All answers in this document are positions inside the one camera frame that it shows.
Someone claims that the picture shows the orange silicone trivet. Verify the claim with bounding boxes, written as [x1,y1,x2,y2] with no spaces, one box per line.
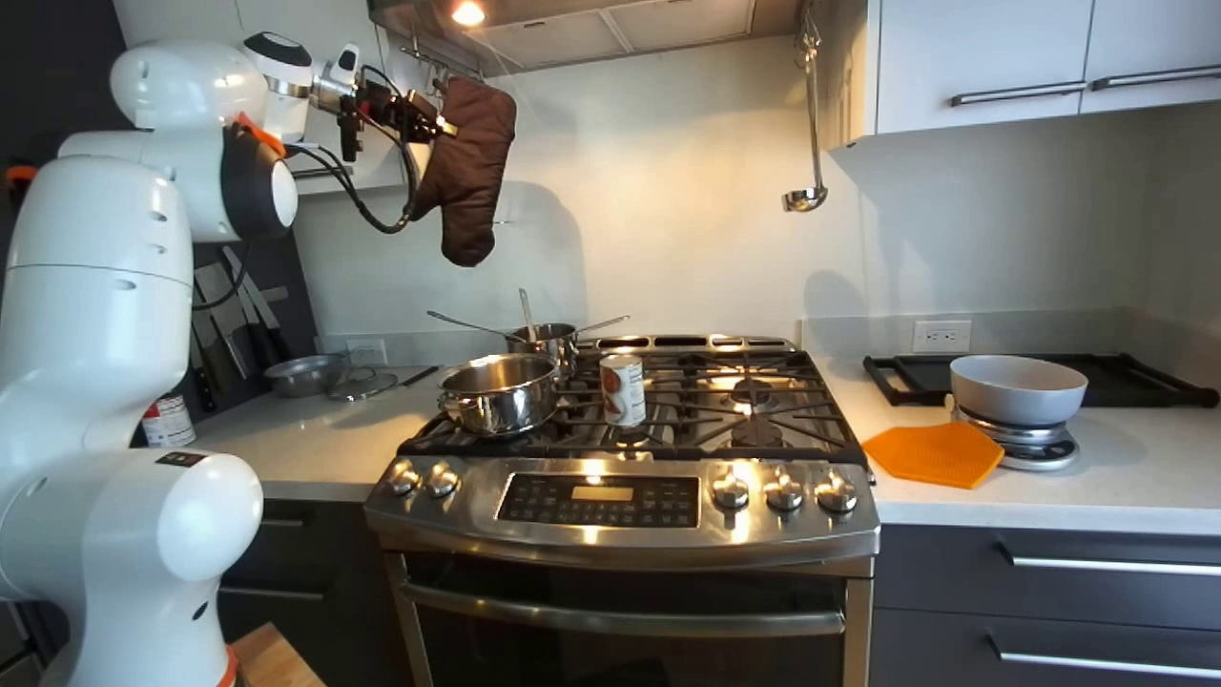
[858,417,1008,491]

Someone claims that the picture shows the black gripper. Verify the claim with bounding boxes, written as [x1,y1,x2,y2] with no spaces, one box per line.
[358,76,458,145]

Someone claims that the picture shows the white upper cabinet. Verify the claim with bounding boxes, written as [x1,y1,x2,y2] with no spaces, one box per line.
[818,0,1221,151]

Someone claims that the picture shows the red and white can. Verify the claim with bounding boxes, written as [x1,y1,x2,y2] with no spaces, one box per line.
[138,393,203,449]

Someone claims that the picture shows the hanging steel ladle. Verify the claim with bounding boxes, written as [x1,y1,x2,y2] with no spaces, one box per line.
[780,30,832,217]

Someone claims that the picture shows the knives on wall board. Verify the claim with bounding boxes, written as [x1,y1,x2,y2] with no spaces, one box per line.
[186,244,304,411]

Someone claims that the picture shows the stainless steel gas range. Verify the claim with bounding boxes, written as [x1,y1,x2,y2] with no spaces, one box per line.
[363,333,884,687]

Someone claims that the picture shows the wooden board corner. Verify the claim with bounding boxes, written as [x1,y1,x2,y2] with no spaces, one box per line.
[224,623,330,687]

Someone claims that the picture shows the grey white bowl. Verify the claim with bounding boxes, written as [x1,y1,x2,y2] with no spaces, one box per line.
[945,350,1092,427]

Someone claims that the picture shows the steel oven door handle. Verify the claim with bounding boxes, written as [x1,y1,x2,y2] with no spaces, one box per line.
[399,577,851,642]

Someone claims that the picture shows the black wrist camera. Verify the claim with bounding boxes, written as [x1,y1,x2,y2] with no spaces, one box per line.
[332,88,366,165]

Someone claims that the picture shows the steel cabinet door handle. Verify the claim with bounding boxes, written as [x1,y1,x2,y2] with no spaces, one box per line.
[945,76,1089,109]
[1089,60,1221,96]

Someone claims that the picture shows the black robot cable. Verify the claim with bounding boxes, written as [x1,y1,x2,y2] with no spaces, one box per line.
[278,67,430,239]

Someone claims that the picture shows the large steel pot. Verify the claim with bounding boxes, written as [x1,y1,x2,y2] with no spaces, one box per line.
[435,350,569,443]

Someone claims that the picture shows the orange cable strap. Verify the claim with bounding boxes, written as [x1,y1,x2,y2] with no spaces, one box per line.
[232,109,289,165]

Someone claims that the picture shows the silver kitchen scale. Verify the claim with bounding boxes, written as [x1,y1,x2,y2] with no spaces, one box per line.
[954,406,1084,473]

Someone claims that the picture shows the dark drawer cabinet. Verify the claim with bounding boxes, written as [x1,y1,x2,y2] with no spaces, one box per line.
[869,523,1221,687]

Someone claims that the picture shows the black oven mitt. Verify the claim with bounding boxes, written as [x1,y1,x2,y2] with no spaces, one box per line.
[407,71,518,271]

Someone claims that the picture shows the dark base cabinet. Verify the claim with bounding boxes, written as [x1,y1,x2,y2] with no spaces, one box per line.
[218,500,414,687]

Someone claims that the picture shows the steel range hood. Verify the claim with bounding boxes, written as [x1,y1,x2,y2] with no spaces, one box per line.
[366,0,807,79]

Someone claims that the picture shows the steel drawer handle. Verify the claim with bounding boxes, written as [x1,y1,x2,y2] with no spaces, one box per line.
[987,642,1221,683]
[996,547,1221,579]

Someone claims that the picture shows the white wall outlet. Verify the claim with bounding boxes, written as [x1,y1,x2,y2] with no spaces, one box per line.
[914,314,979,356]

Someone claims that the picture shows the black tray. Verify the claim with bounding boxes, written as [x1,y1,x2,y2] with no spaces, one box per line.
[858,346,1221,411]

